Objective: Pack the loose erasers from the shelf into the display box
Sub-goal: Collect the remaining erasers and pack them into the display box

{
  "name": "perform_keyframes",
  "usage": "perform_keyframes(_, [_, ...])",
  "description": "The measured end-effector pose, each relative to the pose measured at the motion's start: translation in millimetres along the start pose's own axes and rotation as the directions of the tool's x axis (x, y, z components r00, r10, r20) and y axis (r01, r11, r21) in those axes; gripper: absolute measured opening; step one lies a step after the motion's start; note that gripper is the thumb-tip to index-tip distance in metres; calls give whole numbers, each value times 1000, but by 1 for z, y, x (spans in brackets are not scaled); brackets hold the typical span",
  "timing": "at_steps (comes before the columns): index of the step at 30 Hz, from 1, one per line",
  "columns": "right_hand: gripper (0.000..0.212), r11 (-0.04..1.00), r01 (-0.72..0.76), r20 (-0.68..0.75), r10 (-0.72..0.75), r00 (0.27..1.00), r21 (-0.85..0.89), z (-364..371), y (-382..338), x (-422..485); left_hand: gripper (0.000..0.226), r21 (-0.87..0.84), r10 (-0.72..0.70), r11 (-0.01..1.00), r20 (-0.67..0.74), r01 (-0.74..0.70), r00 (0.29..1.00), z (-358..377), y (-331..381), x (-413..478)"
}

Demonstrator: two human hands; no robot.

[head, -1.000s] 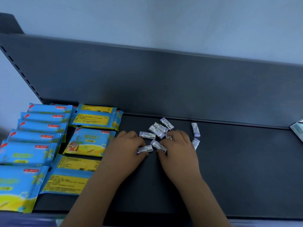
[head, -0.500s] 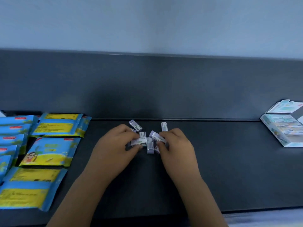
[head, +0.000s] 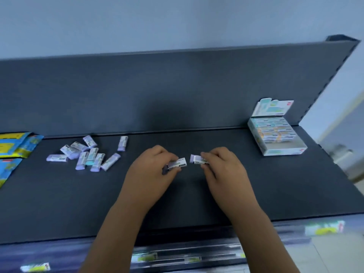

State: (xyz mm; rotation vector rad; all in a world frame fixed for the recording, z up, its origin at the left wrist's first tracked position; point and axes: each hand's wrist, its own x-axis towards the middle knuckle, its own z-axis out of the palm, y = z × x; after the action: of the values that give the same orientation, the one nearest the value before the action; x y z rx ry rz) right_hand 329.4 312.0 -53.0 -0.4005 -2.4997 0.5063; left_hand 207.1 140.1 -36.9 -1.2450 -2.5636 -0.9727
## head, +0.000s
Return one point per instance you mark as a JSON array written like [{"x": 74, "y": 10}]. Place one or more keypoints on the white box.
[{"x": 290, "y": 147}]

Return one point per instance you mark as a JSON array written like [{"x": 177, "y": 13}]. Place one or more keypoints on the shelf front price rail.
[{"x": 57, "y": 253}]

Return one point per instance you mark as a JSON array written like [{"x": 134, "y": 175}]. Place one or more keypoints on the white door frame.
[{"x": 349, "y": 109}]

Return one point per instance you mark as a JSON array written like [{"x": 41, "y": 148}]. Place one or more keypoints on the green yellow shelf label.
[
  {"x": 192, "y": 260},
  {"x": 35, "y": 267},
  {"x": 145, "y": 257}
]

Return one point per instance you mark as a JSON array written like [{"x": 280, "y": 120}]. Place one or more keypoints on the stack of blue yellow packets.
[{"x": 14, "y": 144}]

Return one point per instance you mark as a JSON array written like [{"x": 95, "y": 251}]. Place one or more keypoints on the person's right hand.
[{"x": 233, "y": 184}]

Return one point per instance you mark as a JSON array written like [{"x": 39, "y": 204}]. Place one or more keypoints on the person's right forearm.
[{"x": 267, "y": 244}]

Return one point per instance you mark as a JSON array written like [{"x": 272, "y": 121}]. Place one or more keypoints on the eraser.
[
  {"x": 177, "y": 163},
  {"x": 196, "y": 159}
]

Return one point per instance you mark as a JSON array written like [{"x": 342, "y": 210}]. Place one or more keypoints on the pile of small erasers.
[{"x": 82, "y": 159}]

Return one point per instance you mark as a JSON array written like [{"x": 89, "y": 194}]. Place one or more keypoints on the shelf label with red arrow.
[{"x": 324, "y": 228}]

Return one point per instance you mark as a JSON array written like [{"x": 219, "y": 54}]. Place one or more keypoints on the dark grey shelf back panel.
[{"x": 142, "y": 93}]

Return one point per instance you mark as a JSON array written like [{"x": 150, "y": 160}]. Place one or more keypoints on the person's left forearm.
[{"x": 113, "y": 241}]

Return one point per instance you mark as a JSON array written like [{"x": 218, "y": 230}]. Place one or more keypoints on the person's left hand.
[{"x": 145, "y": 181}]

